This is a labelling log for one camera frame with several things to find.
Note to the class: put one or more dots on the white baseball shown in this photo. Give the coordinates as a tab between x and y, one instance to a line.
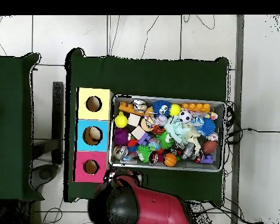
163	120

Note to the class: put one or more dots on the orange basketball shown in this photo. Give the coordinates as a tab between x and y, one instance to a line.
169	160

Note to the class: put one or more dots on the side table with green cloth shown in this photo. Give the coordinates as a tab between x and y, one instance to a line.
9	128

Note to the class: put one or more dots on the black stand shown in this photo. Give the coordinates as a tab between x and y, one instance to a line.
57	116

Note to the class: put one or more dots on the black and white soccer ball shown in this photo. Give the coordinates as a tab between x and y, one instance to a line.
185	116

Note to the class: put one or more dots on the blue spiky monster toy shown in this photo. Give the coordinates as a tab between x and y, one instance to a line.
160	107

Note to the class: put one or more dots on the plain yellow ball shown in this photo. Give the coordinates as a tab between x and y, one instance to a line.
175	109

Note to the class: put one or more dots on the orange four-stud building block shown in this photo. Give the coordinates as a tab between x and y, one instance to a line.
196	107

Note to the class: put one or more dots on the wooden box with three holes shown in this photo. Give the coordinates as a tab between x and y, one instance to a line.
93	137

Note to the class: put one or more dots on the brown football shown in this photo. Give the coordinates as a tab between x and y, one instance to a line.
209	147

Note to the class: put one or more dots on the mint green cloth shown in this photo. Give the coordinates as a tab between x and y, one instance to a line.
177	130

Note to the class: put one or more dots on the clear mesh bin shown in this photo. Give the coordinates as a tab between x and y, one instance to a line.
200	165

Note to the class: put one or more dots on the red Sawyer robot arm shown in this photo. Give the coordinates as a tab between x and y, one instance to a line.
154	207

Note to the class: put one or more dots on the grey floor rail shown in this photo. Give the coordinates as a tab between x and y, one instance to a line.
239	70

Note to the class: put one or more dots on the purple spiky monster toy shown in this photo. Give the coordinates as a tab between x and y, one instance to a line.
120	136

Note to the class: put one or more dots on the grey stand foot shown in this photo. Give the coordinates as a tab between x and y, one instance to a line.
45	173

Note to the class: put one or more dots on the blue spiky ball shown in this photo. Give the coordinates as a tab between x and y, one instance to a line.
207	127

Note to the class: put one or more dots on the dark green tablecloth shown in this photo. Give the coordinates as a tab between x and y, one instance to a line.
149	77

